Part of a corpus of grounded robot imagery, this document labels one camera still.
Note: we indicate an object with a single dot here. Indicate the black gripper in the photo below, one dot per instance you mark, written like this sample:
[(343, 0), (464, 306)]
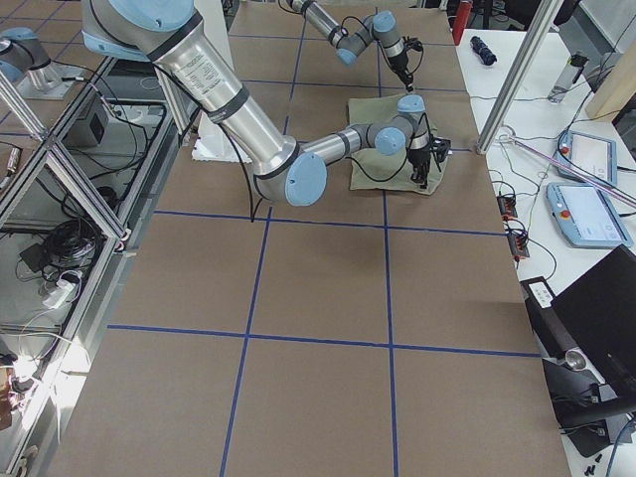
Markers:
[(417, 157), (401, 67)]

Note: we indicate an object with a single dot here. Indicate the olive green long-sleeve shirt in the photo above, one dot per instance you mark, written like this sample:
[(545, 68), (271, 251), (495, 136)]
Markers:
[(390, 124)]

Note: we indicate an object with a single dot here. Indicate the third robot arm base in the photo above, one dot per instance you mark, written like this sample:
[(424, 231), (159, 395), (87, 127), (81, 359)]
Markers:
[(26, 63)]

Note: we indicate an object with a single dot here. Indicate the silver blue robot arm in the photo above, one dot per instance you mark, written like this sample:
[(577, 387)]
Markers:
[(171, 36), (348, 30)]

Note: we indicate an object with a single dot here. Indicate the dark folded umbrella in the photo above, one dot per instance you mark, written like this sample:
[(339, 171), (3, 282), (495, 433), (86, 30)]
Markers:
[(482, 51)]

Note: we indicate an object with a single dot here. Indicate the red cylinder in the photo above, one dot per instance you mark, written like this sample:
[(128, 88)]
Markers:
[(460, 22)]

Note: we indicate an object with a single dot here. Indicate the orange circuit board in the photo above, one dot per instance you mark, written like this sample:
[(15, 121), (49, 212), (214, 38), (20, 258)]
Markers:
[(507, 207)]

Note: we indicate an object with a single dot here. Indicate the pink grabber stick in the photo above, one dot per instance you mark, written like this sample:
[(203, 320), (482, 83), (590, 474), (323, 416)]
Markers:
[(613, 191)]

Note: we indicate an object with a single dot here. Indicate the clear water bottle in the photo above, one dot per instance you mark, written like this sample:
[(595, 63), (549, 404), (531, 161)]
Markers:
[(568, 77)]

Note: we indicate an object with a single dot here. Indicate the near blue teach pendant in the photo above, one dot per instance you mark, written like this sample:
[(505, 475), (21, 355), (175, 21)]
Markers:
[(586, 217)]

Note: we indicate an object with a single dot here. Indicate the blue teach pendant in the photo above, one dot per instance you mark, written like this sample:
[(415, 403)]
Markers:
[(587, 154), (586, 217)]

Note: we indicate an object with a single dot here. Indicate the black box with label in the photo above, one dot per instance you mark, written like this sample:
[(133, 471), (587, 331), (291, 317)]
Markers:
[(538, 297)]

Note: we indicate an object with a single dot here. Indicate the far blue teach pendant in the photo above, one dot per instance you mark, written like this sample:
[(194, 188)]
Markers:
[(587, 154)]

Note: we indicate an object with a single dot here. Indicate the black laptop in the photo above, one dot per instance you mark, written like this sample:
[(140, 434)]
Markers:
[(598, 312)]

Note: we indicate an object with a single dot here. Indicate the white power strip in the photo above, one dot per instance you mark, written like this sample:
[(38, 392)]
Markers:
[(60, 294)]

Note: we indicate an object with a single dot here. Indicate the aluminium frame post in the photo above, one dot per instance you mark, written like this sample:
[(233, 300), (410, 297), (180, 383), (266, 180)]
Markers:
[(538, 29)]

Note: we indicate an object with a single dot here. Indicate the black camera stand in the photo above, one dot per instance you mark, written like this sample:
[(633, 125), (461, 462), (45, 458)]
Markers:
[(592, 415)]

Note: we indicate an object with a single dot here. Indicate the aluminium frame rack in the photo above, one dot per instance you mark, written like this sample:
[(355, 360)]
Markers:
[(76, 176)]

